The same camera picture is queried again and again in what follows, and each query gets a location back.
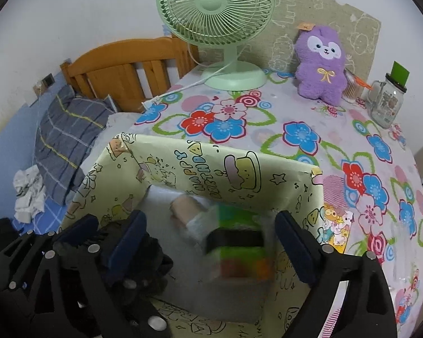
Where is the glass jar black lid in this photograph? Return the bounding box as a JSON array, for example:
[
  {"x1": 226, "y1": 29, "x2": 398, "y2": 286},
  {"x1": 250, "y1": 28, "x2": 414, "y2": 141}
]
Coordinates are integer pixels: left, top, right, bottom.
[{"x1": 367, "y1": 61, "x2": 409, "y2": 129}]

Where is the grey plaid pillow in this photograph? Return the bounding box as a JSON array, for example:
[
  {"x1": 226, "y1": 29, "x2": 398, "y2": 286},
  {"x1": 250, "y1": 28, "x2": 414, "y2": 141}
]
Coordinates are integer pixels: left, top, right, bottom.
[{"x1": 33, "y1": 84, "x2": 118, "y2": 205}]

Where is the green packet with black band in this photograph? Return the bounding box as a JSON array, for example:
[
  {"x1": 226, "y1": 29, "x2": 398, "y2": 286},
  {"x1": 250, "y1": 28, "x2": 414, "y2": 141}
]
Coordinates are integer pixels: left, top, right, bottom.
[{"x1": 205, "y1": 206, "x2": 274, "y2": 280}]

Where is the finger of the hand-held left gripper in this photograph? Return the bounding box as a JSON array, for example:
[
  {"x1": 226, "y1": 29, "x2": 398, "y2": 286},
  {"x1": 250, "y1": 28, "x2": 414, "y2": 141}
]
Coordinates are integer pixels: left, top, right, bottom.
[
  {"x1": 0, "y1": 215, "x2": 101, "y2": 289},
  {"x1": 78, "y1": 277, "x2": 172, "y2": 338}
]

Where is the yellow cartoon printed box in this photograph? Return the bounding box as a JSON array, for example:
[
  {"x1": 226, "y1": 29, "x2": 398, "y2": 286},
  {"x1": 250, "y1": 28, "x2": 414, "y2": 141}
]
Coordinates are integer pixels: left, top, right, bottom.
[{"x1": 60, "y1": 132, "x2": 325, "y2": 338}]

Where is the colourful cartoon tissue packet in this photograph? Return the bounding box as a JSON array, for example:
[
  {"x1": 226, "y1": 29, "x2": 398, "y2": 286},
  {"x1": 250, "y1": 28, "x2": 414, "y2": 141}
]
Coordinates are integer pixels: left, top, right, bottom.
[{"x1": 317, "y1": 205, "x2": 354, "y2": 254}]

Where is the green desk fan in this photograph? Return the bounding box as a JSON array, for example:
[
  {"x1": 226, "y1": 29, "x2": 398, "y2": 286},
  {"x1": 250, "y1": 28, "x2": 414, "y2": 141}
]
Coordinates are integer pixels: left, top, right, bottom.
[{"x1": 156, "y1": 0, "x2": 277, "y2": 91}]

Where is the white fan power cable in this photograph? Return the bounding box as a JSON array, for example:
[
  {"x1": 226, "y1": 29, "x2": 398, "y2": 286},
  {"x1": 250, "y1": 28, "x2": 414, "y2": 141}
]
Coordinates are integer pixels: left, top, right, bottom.
[{"x1": 143, "y1": 61, "x2": 233, "y2": 108}]

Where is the white crumpled cloth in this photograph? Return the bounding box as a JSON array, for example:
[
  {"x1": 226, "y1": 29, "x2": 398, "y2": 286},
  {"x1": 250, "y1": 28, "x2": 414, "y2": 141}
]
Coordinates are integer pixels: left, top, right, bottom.
[{"x1": 13, "y1": 165, "x2": 47, "y2": 223}]

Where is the green cartoon printed board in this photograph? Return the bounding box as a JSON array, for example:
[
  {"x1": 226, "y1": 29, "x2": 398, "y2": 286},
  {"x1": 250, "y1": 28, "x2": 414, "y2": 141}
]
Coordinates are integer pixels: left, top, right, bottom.
[{"x1": 199, "y1": 0, "x2": 382, "y2": 81}]

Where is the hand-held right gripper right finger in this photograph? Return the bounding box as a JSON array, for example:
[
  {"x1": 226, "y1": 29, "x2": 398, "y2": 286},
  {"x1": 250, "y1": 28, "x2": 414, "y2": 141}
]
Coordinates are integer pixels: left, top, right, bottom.
[{"x1": 275, "y1": 210, "x2": 397, "y2": 338}]

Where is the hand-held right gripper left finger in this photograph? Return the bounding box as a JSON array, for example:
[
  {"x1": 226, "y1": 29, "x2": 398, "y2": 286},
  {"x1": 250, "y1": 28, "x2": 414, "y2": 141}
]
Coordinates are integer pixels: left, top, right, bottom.
[{"x1": 26, "y1": 210, "x2": 147, "y2": 338}]

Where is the blue checked bedsheet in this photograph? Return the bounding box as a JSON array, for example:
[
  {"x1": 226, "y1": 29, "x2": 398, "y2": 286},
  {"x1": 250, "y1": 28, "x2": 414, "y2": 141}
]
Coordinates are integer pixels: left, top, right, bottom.
[{"x1": 0, "y1": 74, "x2": 78, "y2": 235}]

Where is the wooden bed headboard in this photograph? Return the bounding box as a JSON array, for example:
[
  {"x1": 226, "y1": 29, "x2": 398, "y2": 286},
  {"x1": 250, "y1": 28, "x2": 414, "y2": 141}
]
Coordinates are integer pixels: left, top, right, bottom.
[{"x1": 60, "y1": 36, "x2": 201, "y2": 113}]

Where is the toothpick jar with orange lid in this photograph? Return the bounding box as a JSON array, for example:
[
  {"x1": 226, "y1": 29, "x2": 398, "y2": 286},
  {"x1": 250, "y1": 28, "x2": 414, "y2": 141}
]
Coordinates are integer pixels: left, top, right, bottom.
[{"x1": 342, "y1": 72, "x2": 369, "y2": 104}]

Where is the purple plush toy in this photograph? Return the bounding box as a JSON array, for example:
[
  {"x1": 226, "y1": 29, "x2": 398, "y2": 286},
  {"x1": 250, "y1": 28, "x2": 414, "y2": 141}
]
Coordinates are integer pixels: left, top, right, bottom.
[{"x1": 294, "y1": 24, "x2": 349, "y2": 105}]

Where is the floral tablecloth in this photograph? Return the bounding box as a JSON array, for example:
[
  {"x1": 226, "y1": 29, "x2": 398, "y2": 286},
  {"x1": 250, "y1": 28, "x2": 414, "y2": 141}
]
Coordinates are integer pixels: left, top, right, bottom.
[{"x1": 134, "y1": 67, "x2": 423, "y2": 338}]

